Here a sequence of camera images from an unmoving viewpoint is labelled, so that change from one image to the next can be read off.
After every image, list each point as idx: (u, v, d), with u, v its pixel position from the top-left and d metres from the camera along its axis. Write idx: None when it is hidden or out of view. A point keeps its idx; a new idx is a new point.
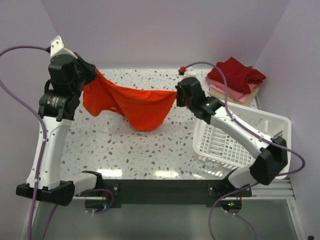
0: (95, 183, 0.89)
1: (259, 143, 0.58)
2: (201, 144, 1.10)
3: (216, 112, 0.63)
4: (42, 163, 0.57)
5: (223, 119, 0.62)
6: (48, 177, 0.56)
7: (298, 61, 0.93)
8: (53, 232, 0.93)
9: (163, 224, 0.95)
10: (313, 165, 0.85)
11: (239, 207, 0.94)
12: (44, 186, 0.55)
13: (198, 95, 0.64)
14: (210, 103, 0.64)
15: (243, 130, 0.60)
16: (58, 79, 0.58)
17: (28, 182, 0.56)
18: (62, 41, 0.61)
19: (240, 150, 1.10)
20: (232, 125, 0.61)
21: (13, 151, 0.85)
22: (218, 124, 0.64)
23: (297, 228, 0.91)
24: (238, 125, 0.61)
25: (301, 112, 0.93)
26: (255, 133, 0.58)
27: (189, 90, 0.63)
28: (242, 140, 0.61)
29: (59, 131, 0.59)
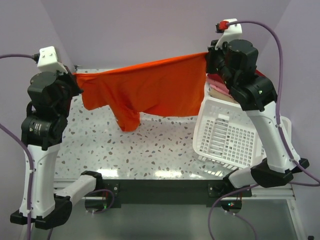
0: (95, 185, 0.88)
1: (288, 163, 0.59)
2: (201, 144, 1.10)
3: (265, 108, 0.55)
4: (33, 193, 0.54)
5: (268, 122, 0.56)
6: (41, 206, 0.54)
7: (299, 61, 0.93)
8: (53, 232, 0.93)
9: (163, 224, 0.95)
10: (312, 165, 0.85)
11: (238, 207, 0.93)
12: (37, 215, 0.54)
13: (247, 72, 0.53)
14: (263, 91, 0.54)
15: (281, 143, 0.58)
16: (40, 103, 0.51)
17: (21, 211, 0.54)
18: (55, 53, 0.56)
19: (240, 150, 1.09)
20: (274, 133, 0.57)
21: (14, 150, 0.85)
22: (259, 123, 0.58)
23: (297, 228, 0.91)
24: (279, 136, 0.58)
25: (301, 112, 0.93)
26: (290, 153, 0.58)
27: (239, 63, 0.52)
28: (273, 153, 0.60)
29: (46, 160, 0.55)
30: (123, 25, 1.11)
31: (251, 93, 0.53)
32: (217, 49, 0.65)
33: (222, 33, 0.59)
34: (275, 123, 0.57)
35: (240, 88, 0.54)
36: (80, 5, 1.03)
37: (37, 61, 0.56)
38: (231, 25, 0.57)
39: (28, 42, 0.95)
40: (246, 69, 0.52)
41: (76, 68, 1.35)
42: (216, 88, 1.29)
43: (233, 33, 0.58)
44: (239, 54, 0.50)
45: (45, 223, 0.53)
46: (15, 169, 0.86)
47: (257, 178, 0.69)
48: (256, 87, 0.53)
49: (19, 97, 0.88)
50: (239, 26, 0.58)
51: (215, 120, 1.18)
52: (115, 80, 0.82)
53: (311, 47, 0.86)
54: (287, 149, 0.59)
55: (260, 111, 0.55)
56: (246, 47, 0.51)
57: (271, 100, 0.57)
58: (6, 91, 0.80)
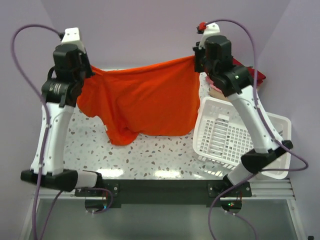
0: (95, 182, 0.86)
1: (270, 143, 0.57)
2: (201, 144, 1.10)
3: (243, 92, 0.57)
4: (46, 149, 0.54)
5: (246, 103, 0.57)
6: (52, 163, 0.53)
7: (298, 61, 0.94)
8: (53, 232, 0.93)
9: (163, 224, 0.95)
10: (312, 165, 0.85)
11: (239, 207, 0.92)
12: (48, 172, 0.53)
13: (224, 60, 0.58)
14: (239, 76, 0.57)
15: (261, 123, 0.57)
16: (61, 66, 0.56)
17: (32, 168, 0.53)
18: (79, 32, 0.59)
19: (240, 150, 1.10)
20: (254, 114, 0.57)
21: (14, 150, 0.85)
22: (238, 106, 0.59)
23: (297, 228, 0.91)
24: (259, 116, 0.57)
25: (301, 112, 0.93)
26: (271, 132, 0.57)
27: (216, 53, 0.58)
28: (254, 133, 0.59)
29: (62, 118, 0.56)
30: (124, 25, 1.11)
31: (228, 78, 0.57)
32: (201, 48, 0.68)
33: (202, 34, 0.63)
34: (254, 105, 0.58)
35: (219, 75, 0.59)
36: (80, 5, 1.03)
37: (61, 38, 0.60)
38: (209, 24, 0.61)
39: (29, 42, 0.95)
40: (222, 56, 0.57)
41: None
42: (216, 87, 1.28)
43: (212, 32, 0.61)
44: (214, 44, 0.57)
45: (55, 180, 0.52)
46: (16, 168, 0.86)
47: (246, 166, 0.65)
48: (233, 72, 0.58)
49: (20, 97, 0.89)
50: (217, 25, 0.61)
51: (215, 120, 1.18)
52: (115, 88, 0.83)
53: (309, 47, 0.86)
54: (268, 128, 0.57)
55: (237, 94, 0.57)
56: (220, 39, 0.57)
57: (248, 85, 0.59)
58: (7, 91, 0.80)
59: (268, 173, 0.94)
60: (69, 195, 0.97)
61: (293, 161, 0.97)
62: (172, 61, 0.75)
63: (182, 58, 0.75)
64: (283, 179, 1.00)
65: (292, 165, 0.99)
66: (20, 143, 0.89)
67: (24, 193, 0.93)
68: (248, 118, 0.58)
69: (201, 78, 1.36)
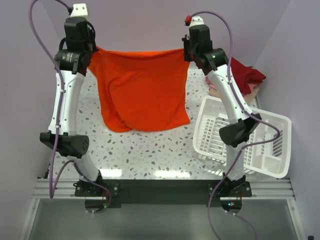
0: (95, 177, 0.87)
1: (239, 114, 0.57)
2: (201, 143, 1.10)
3: (218, 68, 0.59)
4: (61, 111, 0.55)
5: (221, 79, 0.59)
6: (68, 124, 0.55)
7: (296, 61, 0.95)
8: (53, 232, 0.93)
9: (163, 224, 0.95)
10: (311, 164, 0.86)
11: (238, 207, 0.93)
12: (65, 132, 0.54)
13: (204, 44, 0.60)
14: (216, 57, 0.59)
15: (233, 96, 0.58)
16: (72, 38, 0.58)
17: (49, 129, 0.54)
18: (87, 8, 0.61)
19: None
20: (226, 87, 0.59)
21: (16, 148, 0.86)
22: (214, 83, 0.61)
23: (297, 228, 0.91)
24: (231, 89, 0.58)
25: (300, 111, 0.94)
26: (241, 103, 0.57)
27: (197, 37, 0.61)
28: (227, 105, 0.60)
29: (75, 84, 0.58)
30: None
31: (206, 58, 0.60)
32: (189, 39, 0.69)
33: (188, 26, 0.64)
34: (228, 80, 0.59)
35: (200, 57, 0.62)
36: None
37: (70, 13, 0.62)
38: (195, 17, 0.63)
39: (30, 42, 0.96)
40: (201, 40, 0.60)
41: None
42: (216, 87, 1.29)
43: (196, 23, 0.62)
44: (193, 29, 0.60)
45: (72, 139, 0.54)
46: (17, 167, 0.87)
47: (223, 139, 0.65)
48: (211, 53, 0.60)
49: (22, 96, 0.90)
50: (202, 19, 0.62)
51: (215, 120, 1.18)
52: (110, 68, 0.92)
53: (307, 46, 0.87)
54: (239, 99, 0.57)
55: (213, 70, 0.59)
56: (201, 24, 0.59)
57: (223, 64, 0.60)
58: (8, 91, 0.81)
59: (268, 172, 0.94)
60: (69, 195, 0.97)
61: (292, 161, 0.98)
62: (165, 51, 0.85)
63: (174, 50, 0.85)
64: (283, 179, 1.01)
65: (292, 165, 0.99)
66: (22, 142, 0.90)
67: (25, 192, 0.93)
68: (221, 92, 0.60)
69: (201, 78, 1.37)
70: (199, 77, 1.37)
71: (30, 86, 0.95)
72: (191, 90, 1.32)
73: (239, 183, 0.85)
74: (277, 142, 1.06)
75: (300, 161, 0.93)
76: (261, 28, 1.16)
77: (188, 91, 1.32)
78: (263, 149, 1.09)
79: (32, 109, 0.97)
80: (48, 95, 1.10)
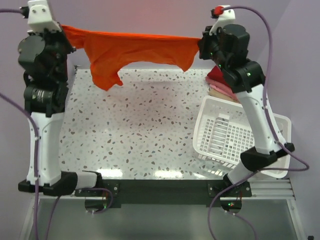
0: (95, 182, 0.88)
1: (273, 145, 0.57)
2: (201, 143, 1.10)
3: (252, 90, 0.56)
4: (39, 159, 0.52)
5: (255, 103, 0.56)
6: (48, 173, 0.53)
7: (295, 60, 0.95)
8: (52, 233, 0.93)
9: (163, 224, 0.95)
10: (311, 164, 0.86)
11: (239, 207, 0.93)
12: (45, 182, 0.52)
13: (239, 55, 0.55)
14: (251, 74, 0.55)
15: (266, 124, 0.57)
16: (36, 73, 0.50)
17: (28, 180, 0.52)
18: (48, 9, 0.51)
19: (240, 150, 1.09)
20: (260, 114, 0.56)
21: (16, 148, 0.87)
22: (246, 104, 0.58)
23: (297, 228, 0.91)
24: (265, 117, 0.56)
25: (300, 111, 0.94)
26: (275, 134, 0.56)
27: (231, 46, 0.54)
28: (258, 133, 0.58)
29: (51, 128, 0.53)
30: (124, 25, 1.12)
31: (238, 74, 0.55)
32: (212, 34, 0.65)
33: (217, 19, 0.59)
34: (262, 105, 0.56)
35: (230, 70, 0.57)
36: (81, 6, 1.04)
37: (27, 15, 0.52)
38: (225, 9, 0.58)
39: None
40: (237, 51, 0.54)
41: (76, 68, 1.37)
42: (216, 88, 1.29)
43: (226, 19, 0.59)
44: (231, 36, 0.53)
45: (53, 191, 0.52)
46: (17, 166, 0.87)
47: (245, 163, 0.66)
48: (245, 69, 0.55)
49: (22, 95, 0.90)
50: (233, 12, 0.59)
51: (215, 120, 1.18)
52: (97, 50, 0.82)
53: (306, 46, 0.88)
54: (272, 130, 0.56)
55: (246, 92, 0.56)
56: (239, 31, 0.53)
57: (260, 84, 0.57)
58: (8, 90, 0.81)
59: (268, 172, 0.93)
60: (69, 195, 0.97)
61: (292, 161, 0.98)
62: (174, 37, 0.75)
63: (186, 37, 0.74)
64: (283, 180, 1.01)
65: (292, 165, 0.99)
66: (22, 142, 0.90)
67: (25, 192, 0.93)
68: (253, 116, 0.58)
69: (201, 78, 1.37)
70: (199, 77, 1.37)
71: None
72: (191, 90, 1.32)
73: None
74: None
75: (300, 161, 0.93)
76: (260, 28, 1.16)
77: (188, 91, 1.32)
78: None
79: None
80: None
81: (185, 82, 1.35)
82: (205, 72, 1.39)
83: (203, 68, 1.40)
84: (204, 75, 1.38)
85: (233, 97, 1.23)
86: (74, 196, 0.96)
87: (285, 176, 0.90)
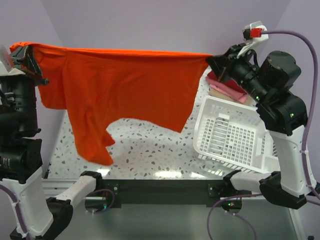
0: (94, 185, 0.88)
1: (304, 188, 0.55)
2: (201, 143, 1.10)
3: (292, 133, 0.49)
4: (24, 220, 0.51)
5: (293, 147, 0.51)
6: (37, 229, 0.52)
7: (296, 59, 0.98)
8: None
9: (163, 224, 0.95)
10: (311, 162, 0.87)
11: (239, 207, 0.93)
12: (36, 234, 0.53)
13: (282, 91, 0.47)
14: (295, 114, 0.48)
15: (301, 168, 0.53)
16: None
17: (18, 231, 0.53)
18: (2, 62, 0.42)
19: (240, 149, 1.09)
20: (297, 160, 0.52)
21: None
22: (283, 146, 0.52)
23: (297, 228, 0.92)
24: (301, 161, 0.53)
25: None
26: (308, 179, 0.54)
27: (277, 80, 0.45)
28: (290, 176, 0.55)
29: (29, 191, 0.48)
30: None
31: (279, 115, 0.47)
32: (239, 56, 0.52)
33: (253, 41, 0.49)
34: (300, 148, 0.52)
35: (270, 107, 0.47)
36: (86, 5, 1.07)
37: None
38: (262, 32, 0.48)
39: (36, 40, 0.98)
40: (283, 87, 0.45)
41: None
42: (216, 88, 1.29)
43: (260, 42, 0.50)
44: (280, 70, 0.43)
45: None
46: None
47: (265, 193, 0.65)
48: (289, 110, 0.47)
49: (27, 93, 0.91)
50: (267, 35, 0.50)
51: (215, 120, 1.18)
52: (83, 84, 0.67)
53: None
54: (305, 174, 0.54)
55: (287, 135, 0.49)
56: (289, 64, 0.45)
57: (300, 124, 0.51)
58: None
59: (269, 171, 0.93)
60: None
61: None
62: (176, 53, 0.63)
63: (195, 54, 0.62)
64: None
65: None
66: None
67: None
68: (288, 160, 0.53)
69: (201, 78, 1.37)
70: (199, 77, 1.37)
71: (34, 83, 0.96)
72: None
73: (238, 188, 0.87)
74: None
75: None
76: None
77: None
78: (263, 149, 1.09)
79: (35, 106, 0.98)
80: None
81: None
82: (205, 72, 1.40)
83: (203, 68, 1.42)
84: (204, 75, 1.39)
85: (233, 97, 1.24)
86: None
87: None
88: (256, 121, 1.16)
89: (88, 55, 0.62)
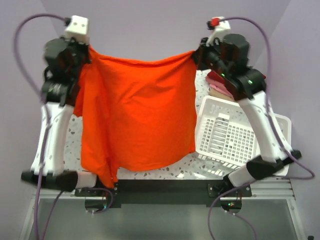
0: (95, 181, 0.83)
1: (277, 151, 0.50)
2: (201, 143, 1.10)
3: (255, 98, 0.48)
4: (45, 148, 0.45)
5: (258, 110, 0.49)
6: (54, 163, 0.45)
7: (295, 60, 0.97)
8: (52, 232, 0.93)
9: (163, 224, 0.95)
10: (310, 163, 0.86)
11: (239, 207, 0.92)
12: (49, 172, 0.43)
13: (240, 64, 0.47)
14: (253, 82, 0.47)
15: (271, 130, 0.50)
16: (53, 68, 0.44)
17: (32, 168, 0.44)
18: (86, 26, 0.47)
19: (240, 149, 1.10)
20: (264, 122, 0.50)
21: (18, 147, 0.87)
22: (247, 112, 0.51)
23: (297, 228, 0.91)
24: (269, 123, 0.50)
25: (300, 110, 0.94)
26: (280, 140, 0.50)
27: (232, 56, 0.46)
28: (261, 139, 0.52)
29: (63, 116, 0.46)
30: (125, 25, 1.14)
31: (240, 85, 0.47)
32: (209, 45, 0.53)
33: (212, 30, 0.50)
34: (265, 111, 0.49)
35: (232, 78, 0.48)
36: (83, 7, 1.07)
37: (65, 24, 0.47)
38: (222, 20, 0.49)
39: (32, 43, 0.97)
40: (237, 59, 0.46)
41: None
42: (216, 87, 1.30)
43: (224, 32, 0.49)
44: (231, 44, 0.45)
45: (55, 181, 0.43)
46: (18, 165, 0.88)
47: (253, 172, 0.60)
48: (248, 78, 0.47)
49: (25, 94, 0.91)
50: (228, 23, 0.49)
51: (215, 120, 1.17)
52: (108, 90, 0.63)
53: (305, 46, 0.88)
54: (278, 136, 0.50)
55: (248, 101, 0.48)
56: (240, 39, 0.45)
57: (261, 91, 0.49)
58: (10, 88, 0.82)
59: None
60: (69, 195, 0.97)
61: None
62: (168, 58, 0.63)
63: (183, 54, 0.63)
64: (283, 179, 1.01)
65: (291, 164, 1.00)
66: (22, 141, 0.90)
67: (25, 192, 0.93)
68: (255, 124, 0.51)
69: (201, 78, 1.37)
70: (199, 77, 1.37)
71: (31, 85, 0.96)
72: None
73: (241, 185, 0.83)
74: None
75: None
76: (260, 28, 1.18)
77: None
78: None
79: (33, 108, 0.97)
80: None
81: None
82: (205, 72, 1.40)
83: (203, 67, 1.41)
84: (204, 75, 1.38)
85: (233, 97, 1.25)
86: (74, 196, 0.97)
87: (286, 174, 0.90)
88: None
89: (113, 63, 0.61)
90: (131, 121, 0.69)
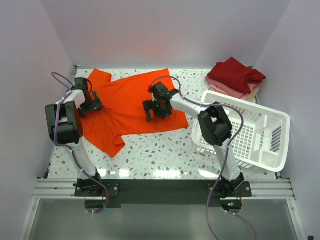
0: (95, 173, 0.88)
1: (200, 109, 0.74)
2: (200, 137, 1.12)
3: (173, 97, 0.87)
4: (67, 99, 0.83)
5: (177, 99, 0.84)
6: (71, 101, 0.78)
7: (294, 61, 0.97)
8: (53, 232, 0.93)
9: (163, 224, 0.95)
10: (310, 164, 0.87)
11: (239, 207, 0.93)
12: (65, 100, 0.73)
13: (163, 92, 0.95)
14: (170, 93, 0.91)
15: (189, 103, 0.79)
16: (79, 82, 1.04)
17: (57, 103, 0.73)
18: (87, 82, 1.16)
19: (239, 143, 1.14)
20: (181, 102, 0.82)
21: (19, 147, 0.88)
22: (178, 105, 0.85)
23: (297, 227, 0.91)
24: (186, 100, 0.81)
25: (298, 110, 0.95)
26: (196, 102, 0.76)
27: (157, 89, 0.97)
28: (194, 113, 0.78)
29: (79, 92, 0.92)
30: (125, 25, 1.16)
31: (166, 98, 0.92)
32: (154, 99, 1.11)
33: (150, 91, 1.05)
34: (182, 97, 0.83)
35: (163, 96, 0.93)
36: (84, 8, 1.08)
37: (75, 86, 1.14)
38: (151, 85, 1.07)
39: (34, 43, 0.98)
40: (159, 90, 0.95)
41: (76, 68, 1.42)
42: (216, 87, 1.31)
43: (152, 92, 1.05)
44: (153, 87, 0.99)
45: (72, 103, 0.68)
46: (20, 165, 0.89)
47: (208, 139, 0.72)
48: (167, 94, 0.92)
49: (26, 94, 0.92)
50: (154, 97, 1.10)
51: None
52: (120, 94, 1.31)
53: (306, 47, 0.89)
54: (195, 102, 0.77)
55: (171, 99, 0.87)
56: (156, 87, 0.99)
57: (176, 93, 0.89)
58: (11, 88, 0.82)
59: (265, 166, 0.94)
60: (69, 195, 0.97)
61: (292, 160, 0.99)
62: (150, 73, 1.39)
63: (160, 71, 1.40)
64: (283, 179, 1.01)
65: (291, 164, 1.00)
66: (23, 140, 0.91)
67: (25, 191, 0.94)
68: (185, 107, 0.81)
69: (201, 78, 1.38)
70: (199, 77, 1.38)
71: (32, 86, 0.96)
72: (191, 90, 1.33)
73: (239, 182, 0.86)
74: (277, 139, 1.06)
75: (299, 161, 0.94)
76: (260, 29, 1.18)
77: (188, 91, 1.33)
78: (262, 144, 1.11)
79: (34, 109, 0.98)
80: (49, 95, 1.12)
81: (185, 82, 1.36)
82: (205, 72, 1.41)
83: (203, 67, 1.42)
84: (204, 75, 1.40)
85: None
86: (73, 196, 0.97)
87: (282, 170, 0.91)
88: (255, 116, 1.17)
89: (121, 82, 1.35)
90: (129, 105, 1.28)
